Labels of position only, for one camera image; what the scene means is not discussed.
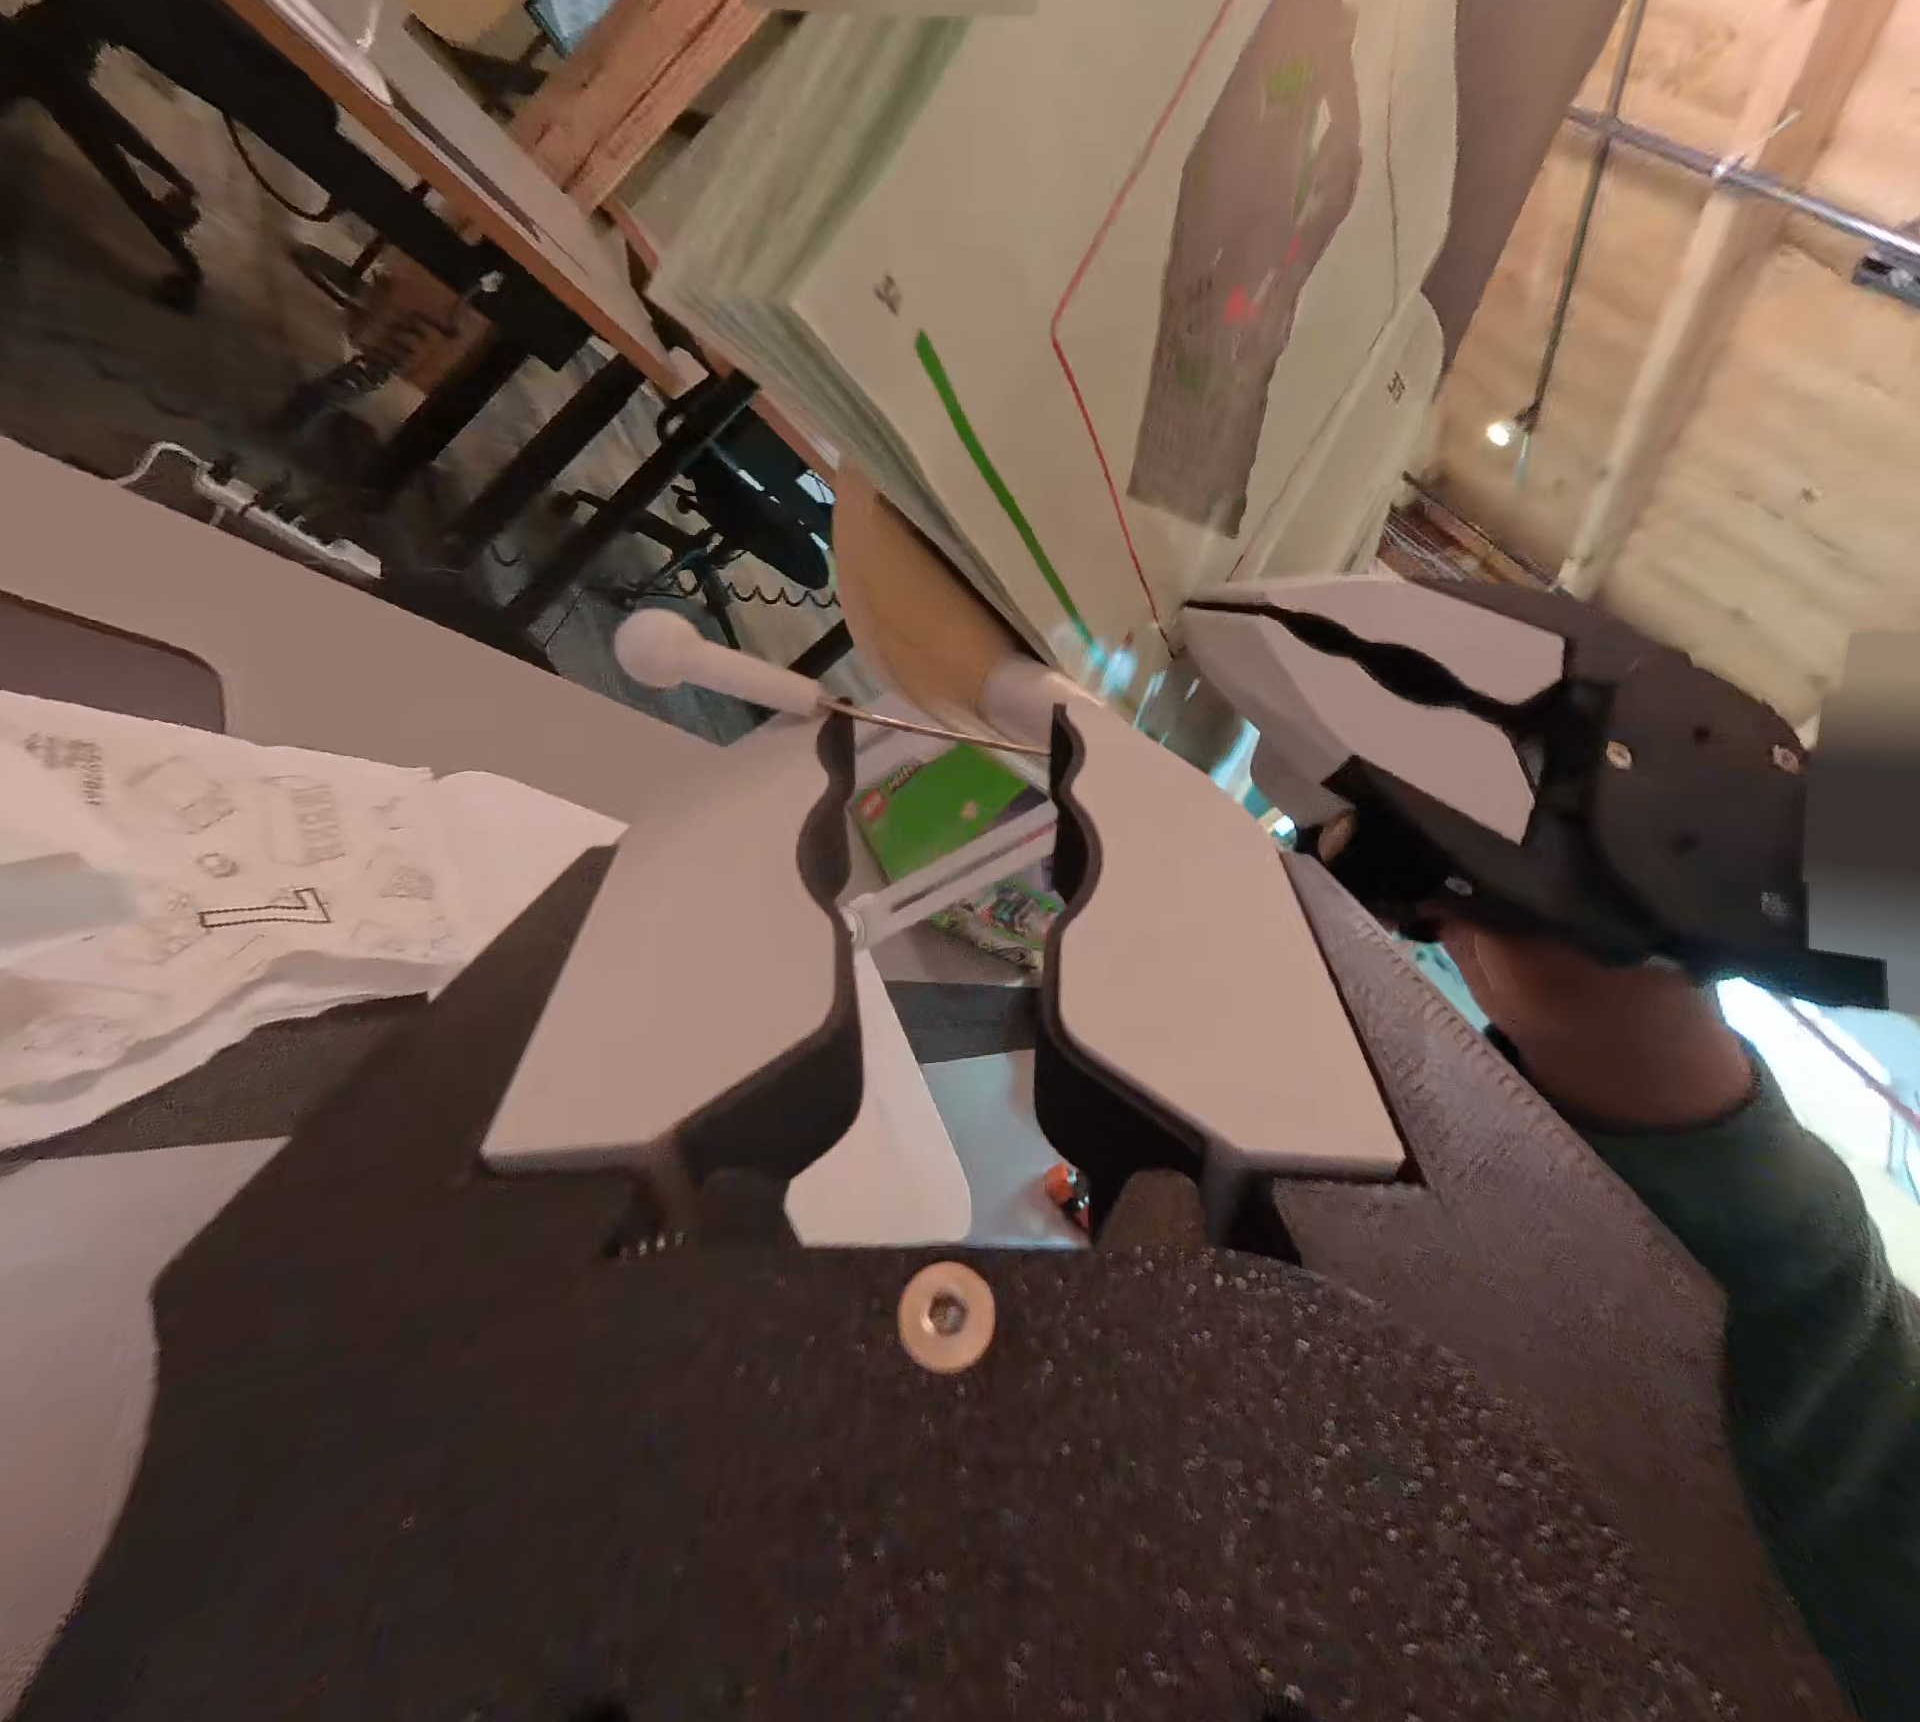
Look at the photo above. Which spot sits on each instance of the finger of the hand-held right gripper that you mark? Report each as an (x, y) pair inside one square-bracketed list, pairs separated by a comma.
[(1427, 624), (1354, 719)]

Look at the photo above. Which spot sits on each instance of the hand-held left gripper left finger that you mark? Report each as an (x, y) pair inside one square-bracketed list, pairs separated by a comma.
[(677, 987)]

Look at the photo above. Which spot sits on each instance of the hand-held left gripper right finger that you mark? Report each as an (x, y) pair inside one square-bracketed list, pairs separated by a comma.
[(1217, 1005)]

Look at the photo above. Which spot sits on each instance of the white and wooden book stand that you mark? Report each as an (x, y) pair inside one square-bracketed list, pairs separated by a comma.
[(903, 617)]

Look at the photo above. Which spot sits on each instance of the brick instruction booklet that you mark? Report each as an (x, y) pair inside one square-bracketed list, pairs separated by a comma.
[(1051, 178)]

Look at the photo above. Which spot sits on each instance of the office desk with orange edge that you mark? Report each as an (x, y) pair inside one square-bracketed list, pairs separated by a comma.
[(511, 178)]

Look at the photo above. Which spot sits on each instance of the person's right hand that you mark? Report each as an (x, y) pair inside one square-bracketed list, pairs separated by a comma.
[(1608, 1042)]

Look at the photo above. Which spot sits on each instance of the green toy brick set box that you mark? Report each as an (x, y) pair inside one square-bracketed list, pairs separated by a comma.
[(944, 802)]

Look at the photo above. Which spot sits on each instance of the paper bag with line drawings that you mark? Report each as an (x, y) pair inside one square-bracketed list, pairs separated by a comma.
[(227, 882)]

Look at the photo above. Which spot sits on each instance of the black office chair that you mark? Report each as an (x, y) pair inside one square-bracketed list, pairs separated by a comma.
[(747, 492)]

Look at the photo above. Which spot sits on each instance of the white power strip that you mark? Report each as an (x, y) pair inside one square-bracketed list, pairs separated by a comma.
[(287, 531)]

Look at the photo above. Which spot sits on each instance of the dark grey board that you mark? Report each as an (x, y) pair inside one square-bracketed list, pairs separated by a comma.
[(1545, 26)]

